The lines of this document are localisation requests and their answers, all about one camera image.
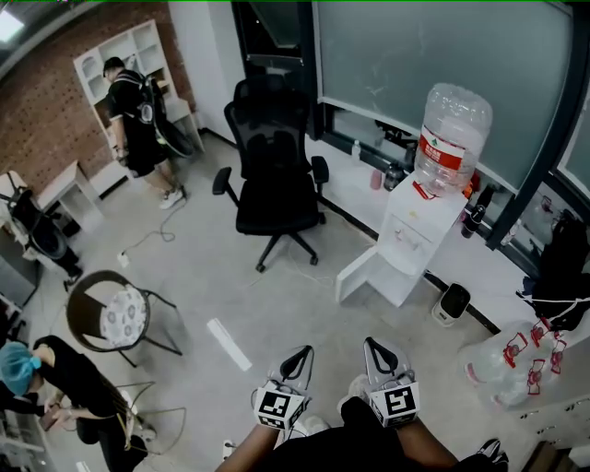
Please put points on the red and orange snack packet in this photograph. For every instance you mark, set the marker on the red and orange snack packet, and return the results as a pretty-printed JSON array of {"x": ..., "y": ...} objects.
[{"x": 468, "y": 190}]

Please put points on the pink cup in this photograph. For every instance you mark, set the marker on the pink cup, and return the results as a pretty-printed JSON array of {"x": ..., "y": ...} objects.
[{"x": 376, "y": 180}]

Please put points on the clear water jug red label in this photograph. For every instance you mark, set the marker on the clear water jug red label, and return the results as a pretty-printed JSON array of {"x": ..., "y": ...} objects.
[{"x": 454, "y": 115}]

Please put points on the small clear plastic bottle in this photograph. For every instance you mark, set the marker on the small clear plastic bottle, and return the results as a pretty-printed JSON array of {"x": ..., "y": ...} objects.
[
  {"x": 356, "y": 154},
  {"x": 509, "y": 235}
]

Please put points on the white shelf unit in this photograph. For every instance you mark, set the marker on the white shelf unit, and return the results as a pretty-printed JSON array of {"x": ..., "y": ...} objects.
[{"x": 120, "y": 46}]

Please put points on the black office chair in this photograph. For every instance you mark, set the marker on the black office chair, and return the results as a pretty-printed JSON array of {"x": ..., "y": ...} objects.
[{"x": 272, "y": 203}]

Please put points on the person's left forearm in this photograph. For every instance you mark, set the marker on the person's left forearm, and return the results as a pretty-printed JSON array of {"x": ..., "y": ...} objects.
[{"x": 253, "y": 449}]

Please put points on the white water dispenser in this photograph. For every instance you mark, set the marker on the white water dispenser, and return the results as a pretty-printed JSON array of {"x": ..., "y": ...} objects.
[{"x": 424, "y": 216}]

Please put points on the black thermos bottle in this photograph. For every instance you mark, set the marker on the black thermos bottle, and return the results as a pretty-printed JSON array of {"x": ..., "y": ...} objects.
[{"x": 472, "y": 223}]

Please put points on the white power strip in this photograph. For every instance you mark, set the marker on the white power strip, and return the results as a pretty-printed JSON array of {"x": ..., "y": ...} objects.
[
  {"x": 123, "y": 259},
  {"x": 228, "y": 449}
]

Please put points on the person's left white shoe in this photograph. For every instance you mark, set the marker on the person's left white shoe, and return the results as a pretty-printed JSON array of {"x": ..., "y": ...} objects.
[{"x": 315, "y": 424}]

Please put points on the patterned seat cushion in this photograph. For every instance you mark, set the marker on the patterned seat cushion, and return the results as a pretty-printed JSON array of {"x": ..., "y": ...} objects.
[{"x": 123, "y": 318}]

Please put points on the person's black shorts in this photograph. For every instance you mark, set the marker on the person's black shorts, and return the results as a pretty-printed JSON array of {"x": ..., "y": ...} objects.
[{"x": 359, "y": 438}]

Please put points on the round black metal chair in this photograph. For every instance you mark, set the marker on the round black metal chair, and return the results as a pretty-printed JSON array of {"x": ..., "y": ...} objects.
[{"x": 85, "y": 313}]

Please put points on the person's white shoe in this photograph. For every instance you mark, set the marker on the person's white shoe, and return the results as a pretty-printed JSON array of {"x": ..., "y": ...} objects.
[
  {"x": 354, "y": 392},
  {"x": 315, "y": 424}
]

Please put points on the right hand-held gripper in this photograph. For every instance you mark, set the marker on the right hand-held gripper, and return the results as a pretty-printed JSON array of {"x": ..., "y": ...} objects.
[{"x": 396, "y": 403}]

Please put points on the white black space heater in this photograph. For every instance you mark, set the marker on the white black space heater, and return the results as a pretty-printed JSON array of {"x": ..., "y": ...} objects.
[{"x": 454, "y": 302}]

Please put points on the small white table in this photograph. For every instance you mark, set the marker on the small white table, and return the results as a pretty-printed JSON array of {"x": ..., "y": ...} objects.
[{"x": 69, "y": 184}]

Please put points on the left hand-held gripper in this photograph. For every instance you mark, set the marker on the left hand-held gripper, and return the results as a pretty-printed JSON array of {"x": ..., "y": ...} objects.
[{"x": 276, "y": 405}]

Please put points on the person's right white shoe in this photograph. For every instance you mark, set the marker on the person's right white shoe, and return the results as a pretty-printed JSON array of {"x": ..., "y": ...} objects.
[{"x": 354, "y": 392}]

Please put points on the person's right forearm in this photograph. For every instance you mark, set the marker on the person's right forearm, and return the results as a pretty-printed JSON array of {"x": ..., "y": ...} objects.
[{"x": 424, "y": 442}]

